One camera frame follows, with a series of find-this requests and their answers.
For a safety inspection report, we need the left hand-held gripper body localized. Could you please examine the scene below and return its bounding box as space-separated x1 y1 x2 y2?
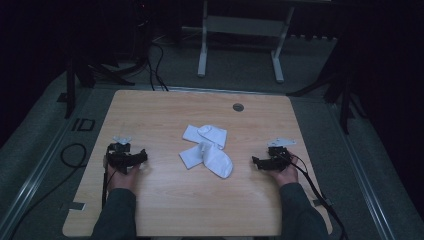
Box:
106 134 138 175

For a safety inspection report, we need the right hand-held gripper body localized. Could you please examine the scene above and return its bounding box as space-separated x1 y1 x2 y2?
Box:
266 137 298 172

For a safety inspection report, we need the white sock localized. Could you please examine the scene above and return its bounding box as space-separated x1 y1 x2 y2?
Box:
182 124 229 150
178 141 235 180

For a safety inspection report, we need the person's right hand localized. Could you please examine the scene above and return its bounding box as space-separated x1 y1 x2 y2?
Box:
266 151 300 188

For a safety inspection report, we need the person's left hand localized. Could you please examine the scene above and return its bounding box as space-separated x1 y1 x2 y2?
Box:
105 162 142 195

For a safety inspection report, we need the black metal stand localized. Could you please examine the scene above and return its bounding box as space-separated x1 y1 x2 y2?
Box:
56 49 136 120
287 39 368 136

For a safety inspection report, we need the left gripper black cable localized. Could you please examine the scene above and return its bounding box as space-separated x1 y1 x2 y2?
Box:
101 143 118 210

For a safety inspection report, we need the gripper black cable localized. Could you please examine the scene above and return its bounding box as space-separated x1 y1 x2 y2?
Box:
101 143 118 210
281 150 350 240

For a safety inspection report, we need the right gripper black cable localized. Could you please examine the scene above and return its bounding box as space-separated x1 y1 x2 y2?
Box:
281 150 350 240

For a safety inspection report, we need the black looped floor cable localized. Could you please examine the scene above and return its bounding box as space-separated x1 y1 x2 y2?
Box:
7 142 89 240

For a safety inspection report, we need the black floor cables bundle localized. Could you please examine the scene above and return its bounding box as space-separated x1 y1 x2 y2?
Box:
145 39 170 92

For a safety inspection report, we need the aluminium floor rail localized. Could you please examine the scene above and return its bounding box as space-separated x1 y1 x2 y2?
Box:
0 99 88 240
327 102 398 240

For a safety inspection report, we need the white metal desk frame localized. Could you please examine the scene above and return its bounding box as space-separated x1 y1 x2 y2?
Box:
197 0 296 84

